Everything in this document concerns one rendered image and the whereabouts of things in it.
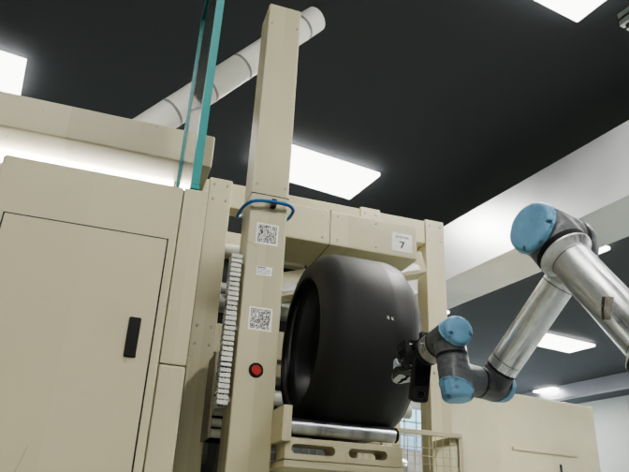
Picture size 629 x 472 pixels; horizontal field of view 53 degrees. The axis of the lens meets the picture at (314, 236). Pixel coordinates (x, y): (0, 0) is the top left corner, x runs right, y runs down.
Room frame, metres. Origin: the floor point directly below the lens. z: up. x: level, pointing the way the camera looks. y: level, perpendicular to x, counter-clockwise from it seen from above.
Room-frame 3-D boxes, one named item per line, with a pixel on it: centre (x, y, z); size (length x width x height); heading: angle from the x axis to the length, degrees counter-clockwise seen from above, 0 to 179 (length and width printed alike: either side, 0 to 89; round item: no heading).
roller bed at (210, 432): (2.37, 0.26, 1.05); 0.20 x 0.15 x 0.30; 107
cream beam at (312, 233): (2.39, -0.09, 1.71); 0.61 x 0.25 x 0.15; 107
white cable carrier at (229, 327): (1.92, 0.25, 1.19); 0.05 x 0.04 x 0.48; 17
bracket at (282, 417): (2.02, 0.11, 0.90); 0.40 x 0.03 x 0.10; 17
